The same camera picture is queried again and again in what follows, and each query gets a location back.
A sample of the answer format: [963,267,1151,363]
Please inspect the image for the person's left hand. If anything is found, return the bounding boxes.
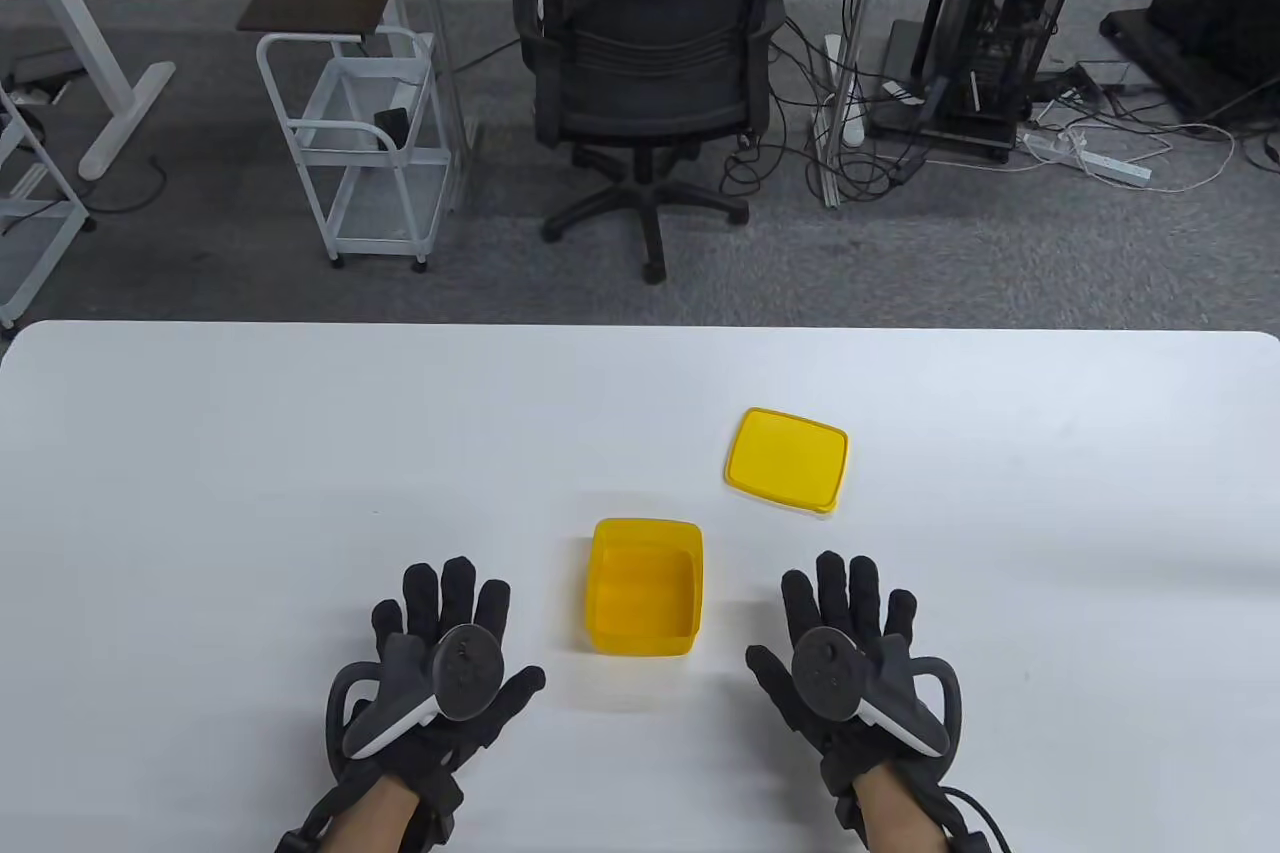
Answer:
[330,555,548,799]

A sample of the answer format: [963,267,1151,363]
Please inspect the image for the black mesh office chair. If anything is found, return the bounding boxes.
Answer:
[512,0,803,284]

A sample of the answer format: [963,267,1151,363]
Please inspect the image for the black computer tower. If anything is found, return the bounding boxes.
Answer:
[915,0,1084,164]

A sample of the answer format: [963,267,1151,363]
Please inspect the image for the bundle of black floor cables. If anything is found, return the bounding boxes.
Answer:
[720,18,931,199]

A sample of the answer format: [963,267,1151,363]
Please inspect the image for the person's right forearm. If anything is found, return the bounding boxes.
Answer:
[858,761,946,853]

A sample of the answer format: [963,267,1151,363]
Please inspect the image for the black and white controller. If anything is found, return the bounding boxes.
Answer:
[792,626,963,760]
[325,625,504,762]

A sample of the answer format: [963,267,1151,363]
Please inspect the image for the yellow plastic food container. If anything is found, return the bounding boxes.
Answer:
[575,518,704,657]

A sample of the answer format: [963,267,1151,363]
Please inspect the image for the person's left forearm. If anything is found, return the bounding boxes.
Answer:
[300,773,421,853]

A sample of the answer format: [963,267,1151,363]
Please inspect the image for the white desk frame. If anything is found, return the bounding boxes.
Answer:
[0,0,177,182]

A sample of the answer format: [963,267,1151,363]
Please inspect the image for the black wrist sensor module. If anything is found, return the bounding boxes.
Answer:
[410,761,466,853]
[820,761,866,839]

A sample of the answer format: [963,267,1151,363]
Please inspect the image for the white floor cable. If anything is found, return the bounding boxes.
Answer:
[1040,121,1238,194]

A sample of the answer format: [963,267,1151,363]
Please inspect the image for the black and white right controller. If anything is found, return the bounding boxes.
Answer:
[792,626,963,760]

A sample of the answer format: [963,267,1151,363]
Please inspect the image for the person's right hand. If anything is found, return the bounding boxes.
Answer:
[745,550,961,794]

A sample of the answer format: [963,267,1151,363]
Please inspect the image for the yellow plastic container lid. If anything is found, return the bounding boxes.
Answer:
[723,407,850,521]

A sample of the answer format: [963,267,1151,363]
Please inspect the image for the white metal utility cart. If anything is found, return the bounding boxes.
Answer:
[256,25,453,272]

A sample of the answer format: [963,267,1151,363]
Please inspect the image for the black glove cable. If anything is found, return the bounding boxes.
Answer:
[940,786,1013,853]

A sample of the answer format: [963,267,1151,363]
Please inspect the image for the black and white left controller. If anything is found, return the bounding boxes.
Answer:
[325,625,504,762]

